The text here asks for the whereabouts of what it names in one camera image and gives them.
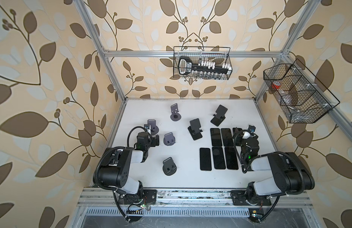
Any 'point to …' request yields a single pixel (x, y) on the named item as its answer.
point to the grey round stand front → (169, 168)
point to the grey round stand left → (154, 128)
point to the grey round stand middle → (169, 139)
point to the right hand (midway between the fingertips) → (244, 131)
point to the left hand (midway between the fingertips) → (151, 134)
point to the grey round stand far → (175, 116)
